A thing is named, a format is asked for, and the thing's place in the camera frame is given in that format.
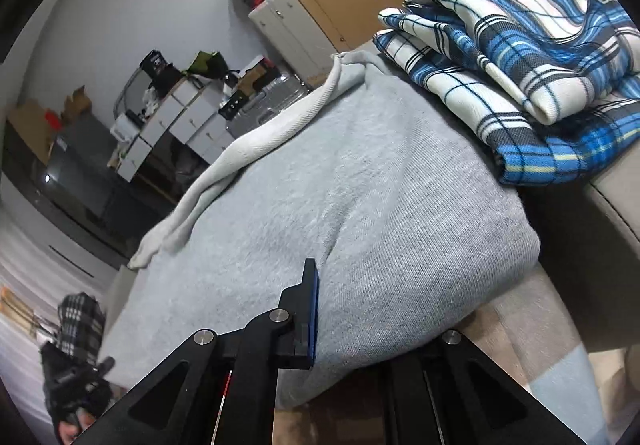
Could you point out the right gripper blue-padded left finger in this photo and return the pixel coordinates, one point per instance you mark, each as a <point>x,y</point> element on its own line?
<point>219,389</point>

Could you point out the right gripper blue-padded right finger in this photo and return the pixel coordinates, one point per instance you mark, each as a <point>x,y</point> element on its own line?
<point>450,392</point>

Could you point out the grey printed hoodie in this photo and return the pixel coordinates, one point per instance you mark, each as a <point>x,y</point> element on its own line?
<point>408,226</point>

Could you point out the person's left hand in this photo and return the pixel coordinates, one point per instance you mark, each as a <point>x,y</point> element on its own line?
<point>69,431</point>

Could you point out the black white plaid garment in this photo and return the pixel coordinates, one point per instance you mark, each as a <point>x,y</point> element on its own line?
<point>81,325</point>

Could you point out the checkered bed sheet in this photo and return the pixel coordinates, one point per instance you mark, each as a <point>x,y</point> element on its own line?
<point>527,331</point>

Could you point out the dark grey refrigerator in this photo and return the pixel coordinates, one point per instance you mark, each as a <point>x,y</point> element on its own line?
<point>80,182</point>

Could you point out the grey storage box right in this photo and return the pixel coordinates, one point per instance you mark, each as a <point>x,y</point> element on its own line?
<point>589,238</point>

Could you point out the white drawer desk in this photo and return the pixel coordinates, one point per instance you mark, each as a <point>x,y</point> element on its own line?
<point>189,113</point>

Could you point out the open cardboard box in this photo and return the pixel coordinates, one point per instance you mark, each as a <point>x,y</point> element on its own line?
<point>76,104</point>

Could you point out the silver aluminium suitcase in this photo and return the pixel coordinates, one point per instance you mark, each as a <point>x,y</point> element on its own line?
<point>245,113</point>

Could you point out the blue white plaid garment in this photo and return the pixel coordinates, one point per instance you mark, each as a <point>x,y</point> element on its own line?
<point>550,86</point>

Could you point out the white tall cabinet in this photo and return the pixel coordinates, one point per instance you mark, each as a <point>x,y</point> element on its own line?
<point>297,37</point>

